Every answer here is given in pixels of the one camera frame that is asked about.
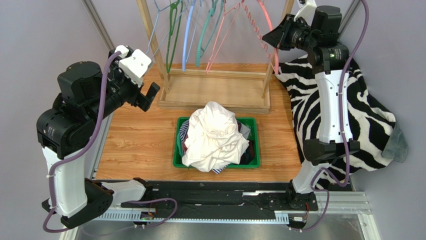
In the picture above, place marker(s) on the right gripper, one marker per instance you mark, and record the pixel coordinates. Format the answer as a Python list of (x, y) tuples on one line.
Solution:
[(289, 30)]

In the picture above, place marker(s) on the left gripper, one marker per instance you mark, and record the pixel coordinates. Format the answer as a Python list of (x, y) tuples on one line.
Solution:
[(144, 101)]

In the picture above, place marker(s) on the green plastic hanger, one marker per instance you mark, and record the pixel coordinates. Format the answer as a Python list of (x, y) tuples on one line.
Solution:
[(176, 9)]

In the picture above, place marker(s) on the thin pink wire hanger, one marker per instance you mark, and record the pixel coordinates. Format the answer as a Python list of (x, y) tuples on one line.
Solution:
[(222, 33)]

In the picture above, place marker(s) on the light blue plastic hanger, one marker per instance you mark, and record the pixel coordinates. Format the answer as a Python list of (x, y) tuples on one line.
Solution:
[(190, 32)]

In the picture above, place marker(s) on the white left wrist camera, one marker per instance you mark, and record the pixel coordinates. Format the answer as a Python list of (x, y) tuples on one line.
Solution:
[(134, 65)]

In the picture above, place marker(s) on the grey tank top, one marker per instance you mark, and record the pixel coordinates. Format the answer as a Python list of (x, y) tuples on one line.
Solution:
[(244, 130)]

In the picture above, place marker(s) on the navy tank top maroon trim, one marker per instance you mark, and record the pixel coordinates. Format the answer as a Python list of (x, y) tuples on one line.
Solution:
[(248, 156)]

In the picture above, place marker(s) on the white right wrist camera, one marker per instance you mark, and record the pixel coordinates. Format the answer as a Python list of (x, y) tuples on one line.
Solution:
[(306, 9)]

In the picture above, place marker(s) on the wooden clothes rack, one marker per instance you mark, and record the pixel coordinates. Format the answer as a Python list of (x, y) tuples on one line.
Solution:
[(237, 90)]

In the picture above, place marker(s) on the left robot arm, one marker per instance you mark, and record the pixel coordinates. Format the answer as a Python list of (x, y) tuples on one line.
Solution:
[(63, 131)]

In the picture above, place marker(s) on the zebra print blanket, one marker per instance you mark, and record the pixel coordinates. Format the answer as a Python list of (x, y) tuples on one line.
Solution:
[(376, 128)]

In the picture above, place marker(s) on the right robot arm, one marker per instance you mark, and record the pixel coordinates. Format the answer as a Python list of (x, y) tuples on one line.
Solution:
[(315, 30)]

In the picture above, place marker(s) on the blue white striped tank top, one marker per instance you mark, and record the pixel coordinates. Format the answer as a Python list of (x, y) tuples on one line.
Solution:
[(183, 131)]

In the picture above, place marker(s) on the green plastic tray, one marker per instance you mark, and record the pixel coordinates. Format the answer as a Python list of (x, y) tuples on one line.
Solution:
[(250, 122)]

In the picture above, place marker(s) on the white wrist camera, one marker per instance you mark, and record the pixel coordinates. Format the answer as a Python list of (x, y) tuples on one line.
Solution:
[(306, 9), (134, 65)]

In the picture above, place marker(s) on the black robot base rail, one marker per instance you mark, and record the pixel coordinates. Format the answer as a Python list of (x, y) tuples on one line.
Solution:
[(224, 202)]

